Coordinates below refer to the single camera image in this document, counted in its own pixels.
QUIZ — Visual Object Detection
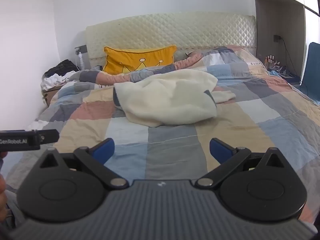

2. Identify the black charger cable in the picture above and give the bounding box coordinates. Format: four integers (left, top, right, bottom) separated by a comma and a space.
281, 38, 304, 85

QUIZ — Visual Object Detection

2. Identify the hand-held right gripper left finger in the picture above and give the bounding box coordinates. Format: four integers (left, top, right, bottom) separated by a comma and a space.
37, 138, 129, 190

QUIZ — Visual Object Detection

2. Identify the cream quilted headboard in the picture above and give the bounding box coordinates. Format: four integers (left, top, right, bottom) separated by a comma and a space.
85, 11, 257, 60

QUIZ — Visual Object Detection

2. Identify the black clothes pile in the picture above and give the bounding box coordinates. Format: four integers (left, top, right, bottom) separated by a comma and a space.
44, 59, 80, 78

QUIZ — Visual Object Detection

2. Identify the cluttered bedside desk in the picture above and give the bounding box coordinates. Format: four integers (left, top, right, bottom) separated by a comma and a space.
267, 65, 302, 85

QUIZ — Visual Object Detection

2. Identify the white crumpled cloth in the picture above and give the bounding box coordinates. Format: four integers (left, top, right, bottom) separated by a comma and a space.
41, 70, 77, 90

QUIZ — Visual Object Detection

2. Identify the person's left hand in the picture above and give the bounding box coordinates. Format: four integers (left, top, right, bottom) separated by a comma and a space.
0, 174, 7, 205

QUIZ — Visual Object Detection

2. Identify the brown bedside box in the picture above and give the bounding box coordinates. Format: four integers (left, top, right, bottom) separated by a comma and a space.
41, 84, 65, 107

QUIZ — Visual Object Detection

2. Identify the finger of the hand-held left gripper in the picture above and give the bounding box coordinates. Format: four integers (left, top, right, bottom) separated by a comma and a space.
40, 129, 60, 144

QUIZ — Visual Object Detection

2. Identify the white sheet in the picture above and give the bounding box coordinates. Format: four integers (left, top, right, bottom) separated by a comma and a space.
26, 119, 50, 132

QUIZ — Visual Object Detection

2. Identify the yellow crown print pillow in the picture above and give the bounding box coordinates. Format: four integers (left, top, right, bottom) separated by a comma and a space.
102, 45, 177, 75

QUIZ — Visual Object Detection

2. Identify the patchwork quilt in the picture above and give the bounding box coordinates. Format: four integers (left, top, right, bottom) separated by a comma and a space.
5, 45, 320, 228

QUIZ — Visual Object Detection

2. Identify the blue chair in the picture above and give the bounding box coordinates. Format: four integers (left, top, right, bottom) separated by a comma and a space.
299, 42, 320, 104

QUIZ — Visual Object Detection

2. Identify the cream blue striped fleece sweater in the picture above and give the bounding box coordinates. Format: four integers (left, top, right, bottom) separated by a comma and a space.
113, 69, 237, 128

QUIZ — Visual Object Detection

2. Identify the grey wall panel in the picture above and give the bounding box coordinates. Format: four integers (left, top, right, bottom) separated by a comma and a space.
74, 44, 88, 70

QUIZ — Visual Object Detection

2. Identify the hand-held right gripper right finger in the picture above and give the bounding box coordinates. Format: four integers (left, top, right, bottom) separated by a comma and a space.
195, 138, 285, 190

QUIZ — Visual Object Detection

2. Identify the grey wooden cabinet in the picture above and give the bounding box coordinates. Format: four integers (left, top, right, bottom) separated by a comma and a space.
252, 0, 320, 85

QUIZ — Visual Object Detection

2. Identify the row of cosmetic bottles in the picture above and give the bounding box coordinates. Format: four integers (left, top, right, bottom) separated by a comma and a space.
264, 54, 280, 69

